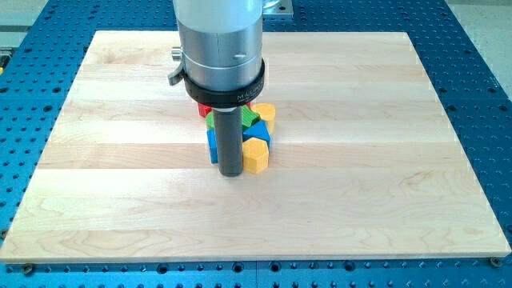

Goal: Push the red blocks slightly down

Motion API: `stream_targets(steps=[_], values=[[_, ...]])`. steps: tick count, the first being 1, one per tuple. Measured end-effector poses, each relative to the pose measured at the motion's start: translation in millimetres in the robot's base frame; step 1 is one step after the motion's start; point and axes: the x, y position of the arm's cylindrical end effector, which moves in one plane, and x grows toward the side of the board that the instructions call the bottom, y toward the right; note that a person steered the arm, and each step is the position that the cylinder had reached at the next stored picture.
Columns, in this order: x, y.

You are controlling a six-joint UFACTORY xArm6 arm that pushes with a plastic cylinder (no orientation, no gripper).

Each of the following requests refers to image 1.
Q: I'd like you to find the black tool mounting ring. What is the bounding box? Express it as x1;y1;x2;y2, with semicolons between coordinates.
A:
182;59;266;109

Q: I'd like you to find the blue triangle wooden block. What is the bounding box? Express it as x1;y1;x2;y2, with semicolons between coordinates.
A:
242;120;271;148

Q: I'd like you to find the silver mounting bracket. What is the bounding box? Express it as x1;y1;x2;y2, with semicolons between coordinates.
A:
262;0;294;18

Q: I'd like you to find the green wooden block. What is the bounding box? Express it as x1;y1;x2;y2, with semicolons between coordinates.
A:
206;106;260;130

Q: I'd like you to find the red wooden block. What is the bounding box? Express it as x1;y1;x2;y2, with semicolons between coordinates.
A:
198;103;212;118

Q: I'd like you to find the light wooden board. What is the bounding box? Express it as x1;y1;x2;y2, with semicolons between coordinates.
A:
1;30;510;264

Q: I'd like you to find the yellow heart wooden block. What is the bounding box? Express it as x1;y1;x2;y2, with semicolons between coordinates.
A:
251;102;276;134

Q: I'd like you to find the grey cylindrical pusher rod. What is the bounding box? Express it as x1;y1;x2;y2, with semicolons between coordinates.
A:
213;107;242;177

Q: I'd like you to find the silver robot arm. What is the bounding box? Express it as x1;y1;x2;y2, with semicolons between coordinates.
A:
168;0;266;177

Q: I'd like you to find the yellow hexagon wooden block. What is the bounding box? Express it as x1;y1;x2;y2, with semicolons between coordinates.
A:
242;138;269;174

